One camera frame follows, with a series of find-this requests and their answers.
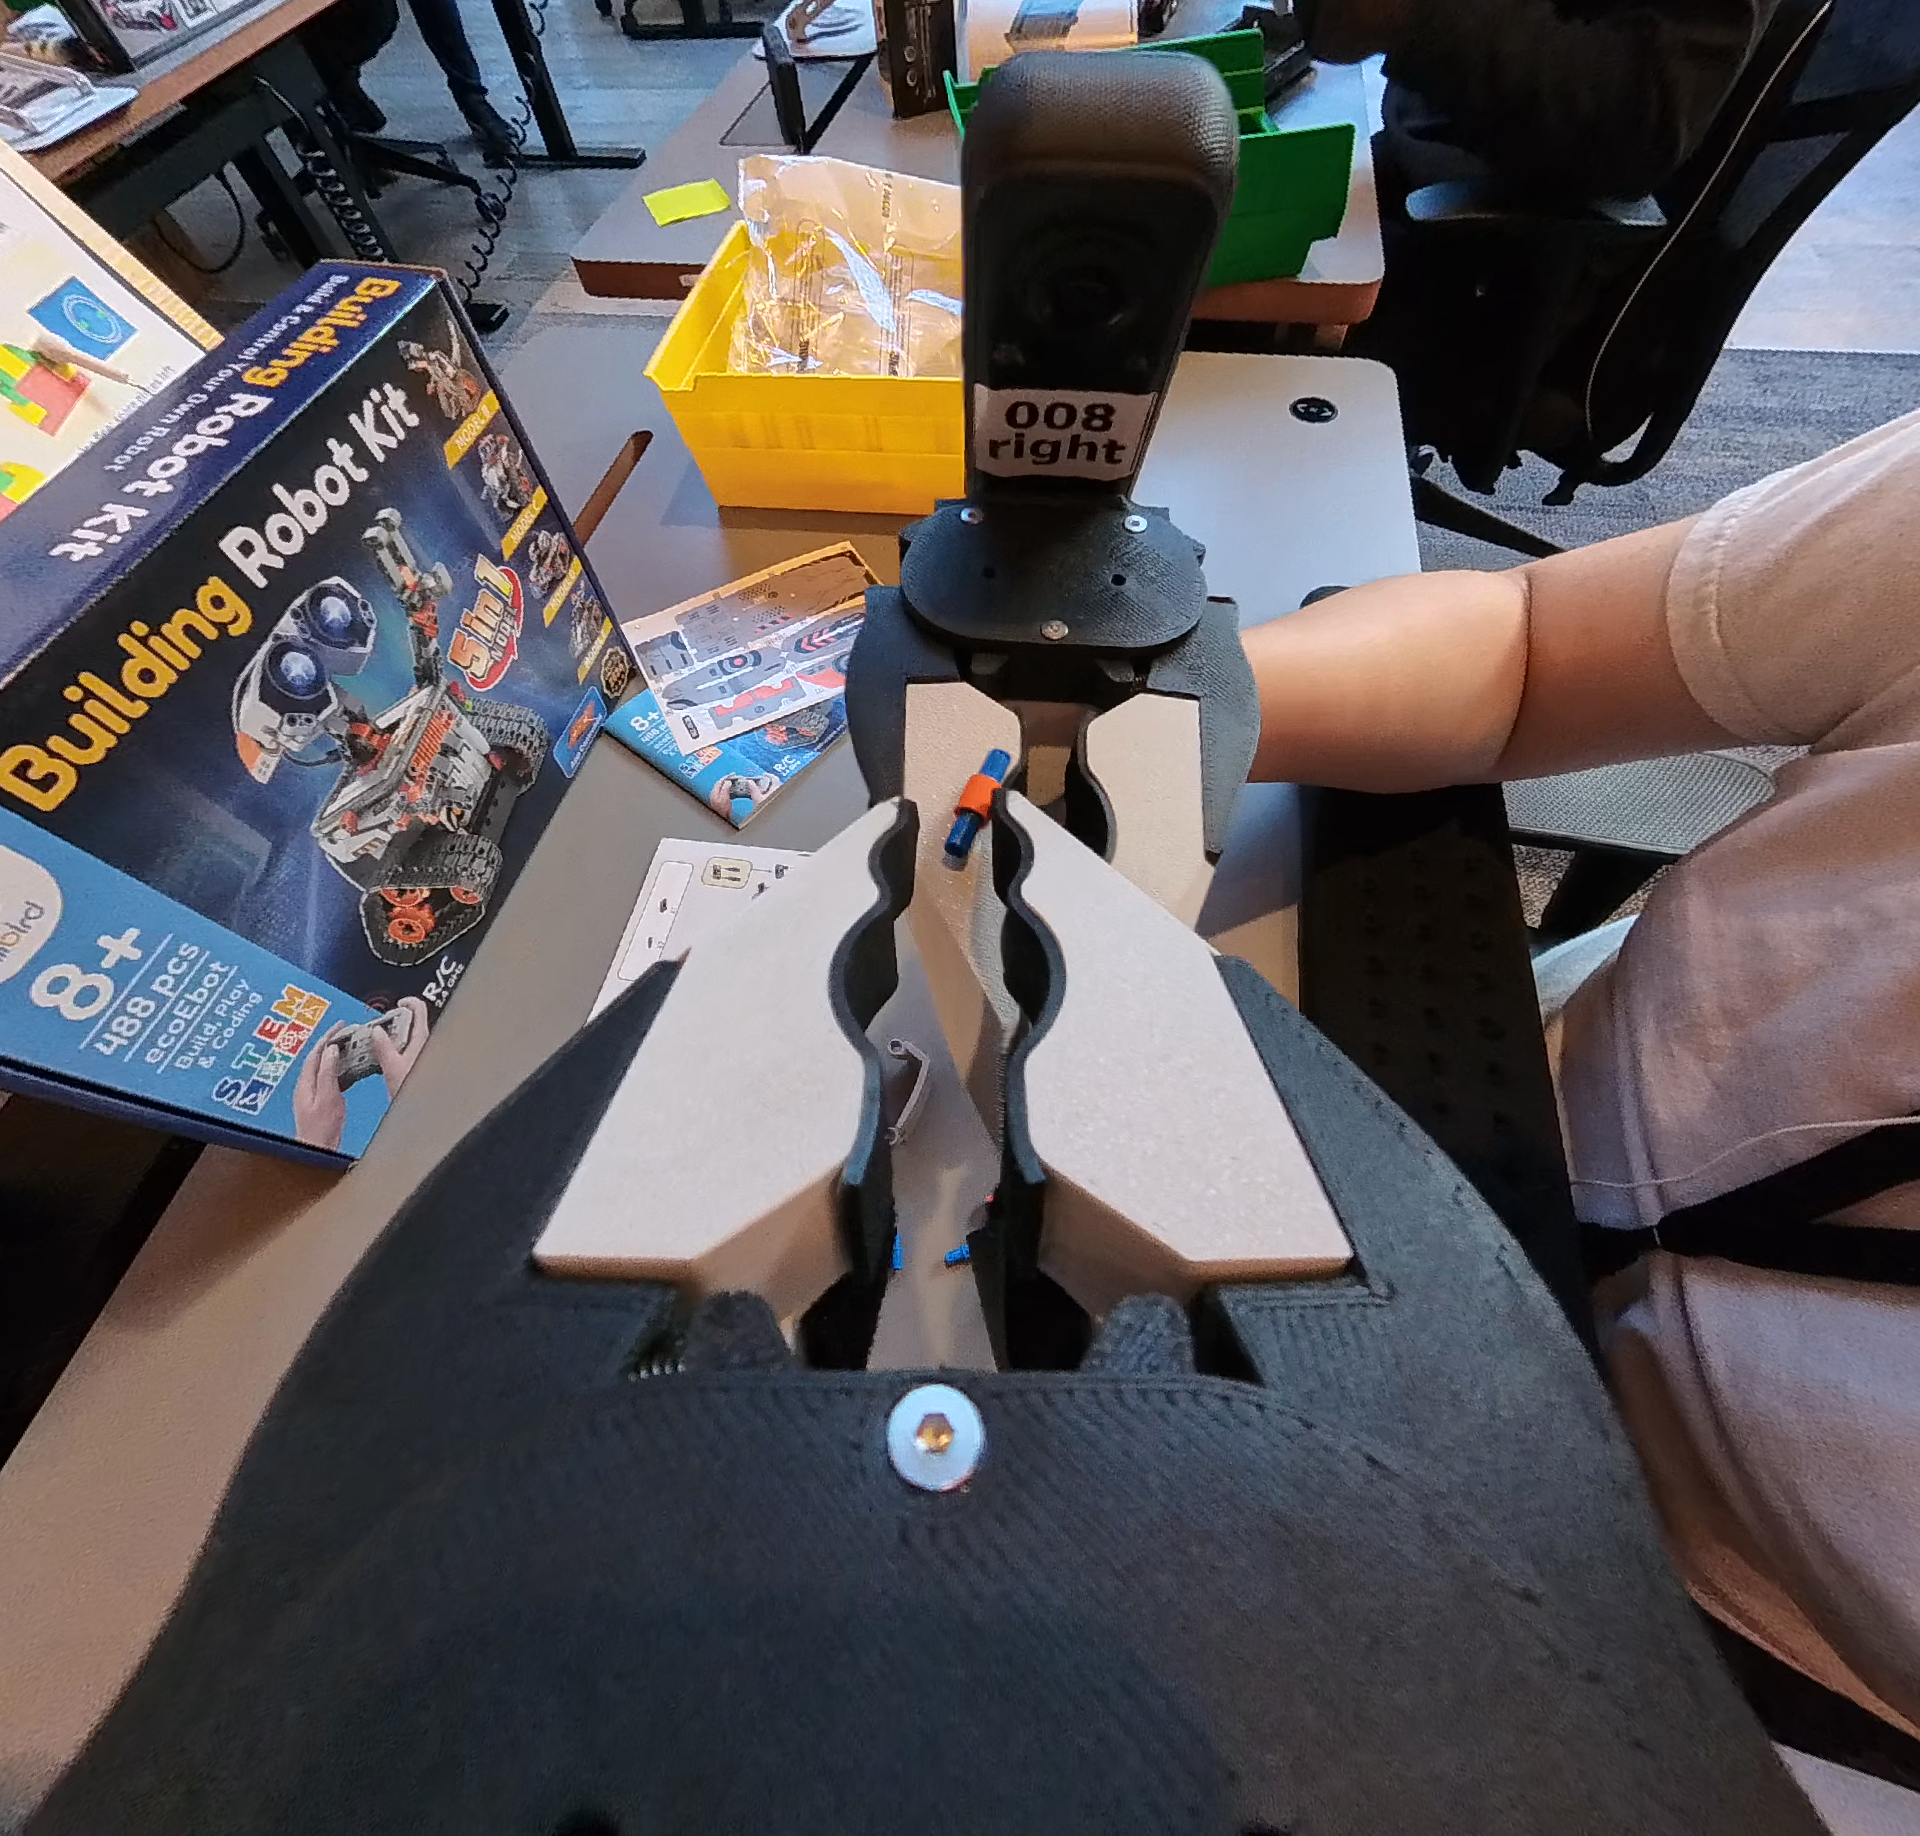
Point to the printed sticker sheet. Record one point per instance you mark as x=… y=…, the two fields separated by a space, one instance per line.
x=750 y=636

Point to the yellow sticky note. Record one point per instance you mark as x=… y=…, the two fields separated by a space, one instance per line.
x=688 y=200

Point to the grey curved building part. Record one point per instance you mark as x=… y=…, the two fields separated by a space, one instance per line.
x=908 y=1089

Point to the white instruction sheet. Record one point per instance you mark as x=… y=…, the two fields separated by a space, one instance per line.
x=675 y=922

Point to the white picture box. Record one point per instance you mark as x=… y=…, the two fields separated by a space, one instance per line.
x=1053 y=13

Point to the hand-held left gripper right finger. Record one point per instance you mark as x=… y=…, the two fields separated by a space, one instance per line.
x=1171 y=1101

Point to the blue robot kit box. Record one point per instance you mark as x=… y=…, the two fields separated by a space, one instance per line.
x=302 y=666

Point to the blue instruction booklet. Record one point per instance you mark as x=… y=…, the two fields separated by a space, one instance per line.
x=750 y=781

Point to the person's right forearm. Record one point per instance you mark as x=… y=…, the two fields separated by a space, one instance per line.
x=1426 y=666

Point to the black office chair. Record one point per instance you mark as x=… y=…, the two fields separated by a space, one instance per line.
x=1650 y=290

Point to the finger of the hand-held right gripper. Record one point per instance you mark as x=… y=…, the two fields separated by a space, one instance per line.
x=951 y=951
x=1156 y=803

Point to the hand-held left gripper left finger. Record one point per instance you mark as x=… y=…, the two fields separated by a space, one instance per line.
x=721 y=1101

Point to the colourful building blocks box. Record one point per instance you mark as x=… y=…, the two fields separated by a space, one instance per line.
x=77 y=351

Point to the person's pale shirt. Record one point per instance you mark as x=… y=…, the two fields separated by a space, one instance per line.
x=1771 y=1043

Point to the black textured mat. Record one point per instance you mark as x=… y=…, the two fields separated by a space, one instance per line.
x=1410 y=996

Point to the brown-edged neighbouring desk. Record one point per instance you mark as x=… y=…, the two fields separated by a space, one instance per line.
x=631 y=244

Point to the green plastic bin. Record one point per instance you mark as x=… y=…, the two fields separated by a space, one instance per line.
x=1277 y=200

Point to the clear plastic bags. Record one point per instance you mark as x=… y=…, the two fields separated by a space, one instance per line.
x=841 y=274

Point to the black product box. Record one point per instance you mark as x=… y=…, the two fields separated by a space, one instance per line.
x=915 y=7

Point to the yellow plastic bin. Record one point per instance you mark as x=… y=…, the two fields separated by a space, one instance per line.
x=811 y=441

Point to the blue axle with orange bushing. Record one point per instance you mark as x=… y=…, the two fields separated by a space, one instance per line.
x=968 y=804

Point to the wooden-top side desk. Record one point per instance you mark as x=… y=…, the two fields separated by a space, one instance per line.
x=195 y=81

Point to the grey desk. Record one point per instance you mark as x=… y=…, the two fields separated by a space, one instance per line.
x=1321 y=515

